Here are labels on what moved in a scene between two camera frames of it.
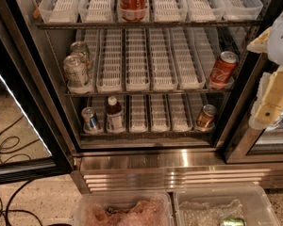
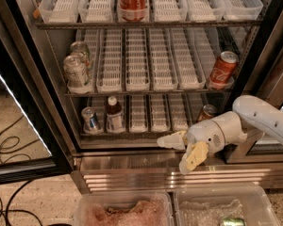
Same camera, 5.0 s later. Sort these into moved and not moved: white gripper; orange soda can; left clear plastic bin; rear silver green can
Moved: white gripper
Not moved: orange soda can; left clear plastic bin; rear silver green can
